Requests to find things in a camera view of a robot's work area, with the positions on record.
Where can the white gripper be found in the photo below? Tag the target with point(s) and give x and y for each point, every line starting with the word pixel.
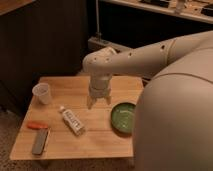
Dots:
pixel 99 87

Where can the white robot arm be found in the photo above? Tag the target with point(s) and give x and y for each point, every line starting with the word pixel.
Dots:
pixel 173 120

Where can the green bowl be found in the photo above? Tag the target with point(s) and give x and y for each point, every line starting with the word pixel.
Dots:
pixel 122 116

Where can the small clear plastic bottle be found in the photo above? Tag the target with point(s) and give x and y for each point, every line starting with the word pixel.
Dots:
pixel 72 121

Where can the translucent plastic cup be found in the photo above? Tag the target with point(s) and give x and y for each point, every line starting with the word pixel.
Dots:
pixel 42 92

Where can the grey rectangular block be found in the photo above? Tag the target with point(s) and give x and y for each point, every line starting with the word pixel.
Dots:
pixel 39 142

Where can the background shelf with items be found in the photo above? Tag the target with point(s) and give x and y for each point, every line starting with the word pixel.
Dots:
pixel 187 9

